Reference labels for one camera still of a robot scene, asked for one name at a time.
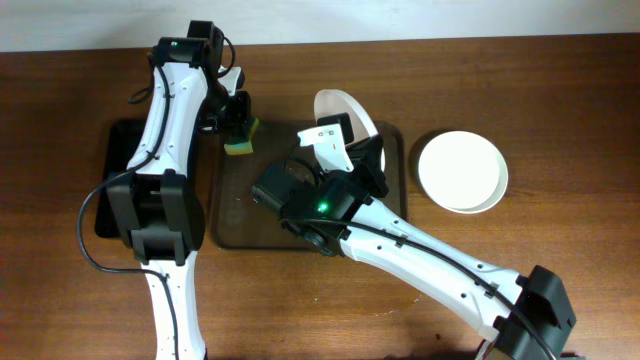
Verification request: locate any white plate bottom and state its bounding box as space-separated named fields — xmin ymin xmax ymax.
xmin=417 ymin=131 xmax=509 ymax=214

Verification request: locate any white plate top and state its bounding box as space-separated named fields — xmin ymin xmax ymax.
xmin=314 ymin=89 xmax=379 ymax=172

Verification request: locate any white plate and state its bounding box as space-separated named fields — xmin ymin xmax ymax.
xmin=417 ymin=131 xmax=509 ymax=214
xmin=314 ymin=89 xmax=379 ymax=172

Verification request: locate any green yellow sponge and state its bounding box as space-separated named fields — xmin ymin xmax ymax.
xmin=224 ymin=116 xmax=259 ymax=156

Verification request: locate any brown serving tray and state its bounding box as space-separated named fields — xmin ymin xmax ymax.
xmin=210 ymin=120 xmax=409 ymax=252

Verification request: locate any black small tray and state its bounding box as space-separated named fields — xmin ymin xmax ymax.
xmin=94 ymin=119 xmax=145 ymax=239

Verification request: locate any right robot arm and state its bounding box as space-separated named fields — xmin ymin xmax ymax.
xmin=251 ymin=111 xmax=577 ymax=359

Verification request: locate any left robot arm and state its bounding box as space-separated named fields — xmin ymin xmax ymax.
xmin=106 ymin=20 xmax=259 ymax=360

